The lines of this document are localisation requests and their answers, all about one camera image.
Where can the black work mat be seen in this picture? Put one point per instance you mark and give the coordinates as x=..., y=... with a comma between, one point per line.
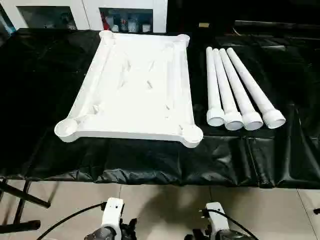
x=37, y=100

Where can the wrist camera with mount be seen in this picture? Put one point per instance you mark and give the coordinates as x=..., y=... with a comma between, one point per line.
x=215, y=212
x=113, y=212

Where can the white plastic table leg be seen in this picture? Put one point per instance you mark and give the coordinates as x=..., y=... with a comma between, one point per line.
x=211, y=82
x=253, y=86
x=237, y=87
x=224, y=87

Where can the black low shelf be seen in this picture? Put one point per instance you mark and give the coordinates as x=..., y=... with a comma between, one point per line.
x=275, y=25

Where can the white cabinet with glass doors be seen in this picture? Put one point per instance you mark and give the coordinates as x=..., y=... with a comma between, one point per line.
x=92, y=15

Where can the black metal folding stand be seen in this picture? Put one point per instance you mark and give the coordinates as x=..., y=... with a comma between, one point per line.
x=32, y=223

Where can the small beige label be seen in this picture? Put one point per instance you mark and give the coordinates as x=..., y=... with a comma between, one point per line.
x=203, y=24

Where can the red toy figure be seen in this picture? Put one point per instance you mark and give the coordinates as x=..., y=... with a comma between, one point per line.
x=107, y=22

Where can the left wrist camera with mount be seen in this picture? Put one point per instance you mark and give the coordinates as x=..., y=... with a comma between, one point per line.
x=113, y=212

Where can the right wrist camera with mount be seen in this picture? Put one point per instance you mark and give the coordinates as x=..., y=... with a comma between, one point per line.
x=215, y=212

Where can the white plastic table top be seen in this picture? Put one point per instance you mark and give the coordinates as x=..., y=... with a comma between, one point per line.
x=137, y=87

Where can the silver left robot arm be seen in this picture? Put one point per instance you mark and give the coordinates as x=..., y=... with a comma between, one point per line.
x=100, y=233

